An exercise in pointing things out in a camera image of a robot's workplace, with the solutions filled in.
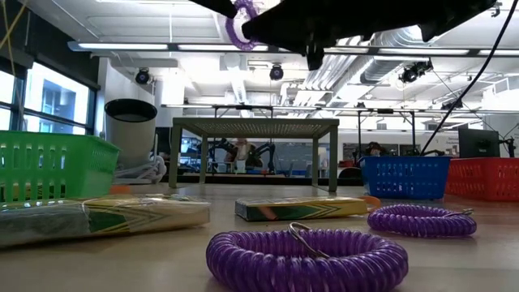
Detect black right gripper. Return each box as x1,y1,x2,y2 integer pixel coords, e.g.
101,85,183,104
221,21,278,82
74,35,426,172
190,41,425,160
242,0,427,71

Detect purple coil wrist keychain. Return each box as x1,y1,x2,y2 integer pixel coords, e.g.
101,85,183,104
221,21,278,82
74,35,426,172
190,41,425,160
205,221,410,292
225,0,265,53
367,204,478,239

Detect yellow green crayon box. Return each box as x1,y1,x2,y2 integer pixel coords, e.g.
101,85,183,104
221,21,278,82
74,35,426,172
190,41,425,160
234,195,369,223
0,193,212,249

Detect orange rubber band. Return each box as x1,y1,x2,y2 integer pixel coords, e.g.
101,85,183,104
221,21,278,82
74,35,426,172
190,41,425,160
358,195,383,213

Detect pale green perforated metal shelf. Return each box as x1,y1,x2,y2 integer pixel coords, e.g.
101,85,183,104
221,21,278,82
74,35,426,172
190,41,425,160
168,117,341,193

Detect long LED light bar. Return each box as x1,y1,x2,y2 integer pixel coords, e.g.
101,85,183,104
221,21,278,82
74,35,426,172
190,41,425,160
66,39,519,58

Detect background black robot arms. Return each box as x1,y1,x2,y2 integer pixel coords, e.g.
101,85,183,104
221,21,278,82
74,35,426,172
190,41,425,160
204,137,279,174

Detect person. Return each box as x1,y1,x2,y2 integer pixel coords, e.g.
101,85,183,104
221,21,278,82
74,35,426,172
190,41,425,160
363,140,387,158
231,137,261,174

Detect white cylindrical canister black top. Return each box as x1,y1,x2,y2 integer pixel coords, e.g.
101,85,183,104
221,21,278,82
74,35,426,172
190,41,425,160
104,98,159,170

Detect large window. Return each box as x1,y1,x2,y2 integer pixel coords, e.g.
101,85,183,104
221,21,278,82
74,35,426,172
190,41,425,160
0,60,98,135

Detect green plastic basket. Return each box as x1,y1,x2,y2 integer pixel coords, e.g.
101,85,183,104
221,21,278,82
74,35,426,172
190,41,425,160
0,130,122,204

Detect blue plastic basket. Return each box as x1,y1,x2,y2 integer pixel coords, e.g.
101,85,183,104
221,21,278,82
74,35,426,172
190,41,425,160
358,156,452,200

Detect black computer monitor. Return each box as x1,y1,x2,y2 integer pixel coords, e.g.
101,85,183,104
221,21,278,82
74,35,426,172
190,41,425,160
457,127,501,160

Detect red plastic basket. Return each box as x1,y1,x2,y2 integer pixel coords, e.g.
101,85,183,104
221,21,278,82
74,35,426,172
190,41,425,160
444,157,519,203

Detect silver ventilation duct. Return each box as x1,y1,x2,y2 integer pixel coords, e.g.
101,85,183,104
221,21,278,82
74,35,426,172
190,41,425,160
358,22,441,86

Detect background black station frame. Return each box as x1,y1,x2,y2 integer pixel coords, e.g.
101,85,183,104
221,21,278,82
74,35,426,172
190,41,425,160
210,104,418,159

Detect white coiled cable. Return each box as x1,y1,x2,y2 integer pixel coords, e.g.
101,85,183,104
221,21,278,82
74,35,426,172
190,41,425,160
113,155,168,186

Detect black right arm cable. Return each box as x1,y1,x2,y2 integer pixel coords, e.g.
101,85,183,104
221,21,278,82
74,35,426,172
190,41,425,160
419,0,519,157

